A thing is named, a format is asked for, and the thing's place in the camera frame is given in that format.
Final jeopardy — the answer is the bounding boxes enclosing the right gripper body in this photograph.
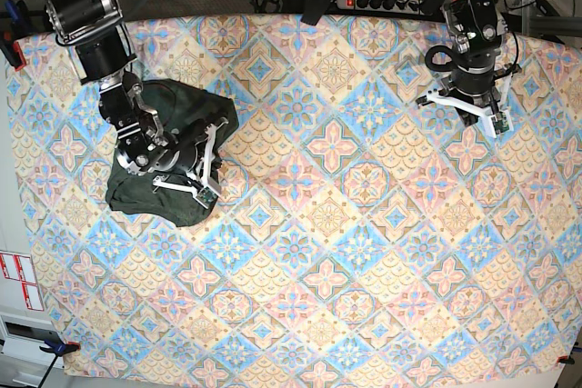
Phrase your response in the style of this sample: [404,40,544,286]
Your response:
[158,126,214,179]

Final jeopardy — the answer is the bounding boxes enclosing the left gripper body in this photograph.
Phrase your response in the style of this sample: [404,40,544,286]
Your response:
[448,65,495,106]

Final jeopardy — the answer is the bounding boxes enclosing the dark green long-sleeve shirt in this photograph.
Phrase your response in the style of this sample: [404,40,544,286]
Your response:
[99,74,239,227]

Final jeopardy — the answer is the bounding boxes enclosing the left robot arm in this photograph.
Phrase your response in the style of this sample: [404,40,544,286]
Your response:
[416,0,521,138]

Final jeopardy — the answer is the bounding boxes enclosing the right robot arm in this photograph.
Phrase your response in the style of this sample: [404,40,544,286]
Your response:
[45,0,228,185]

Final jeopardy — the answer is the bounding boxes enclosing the patterned tile tablecloth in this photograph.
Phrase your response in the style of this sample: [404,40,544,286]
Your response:
[6,15,581,387]

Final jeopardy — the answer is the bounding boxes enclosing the white red labelled stickers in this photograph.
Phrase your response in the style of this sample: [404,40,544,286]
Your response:
[0,252,44,312]

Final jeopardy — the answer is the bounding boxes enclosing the red black clamp top left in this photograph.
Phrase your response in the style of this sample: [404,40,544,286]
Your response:
[1,0,28,72]

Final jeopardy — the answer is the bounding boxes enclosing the blue clamp bottom left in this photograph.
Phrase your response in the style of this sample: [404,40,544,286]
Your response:
[38,340,82,388]

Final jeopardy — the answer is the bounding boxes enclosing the red clamp bottom right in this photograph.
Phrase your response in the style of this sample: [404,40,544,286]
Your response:
[557,355,576,365]

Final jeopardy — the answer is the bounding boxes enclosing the black power strip red switch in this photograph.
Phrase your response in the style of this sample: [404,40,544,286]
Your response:
[336,0,424,14]

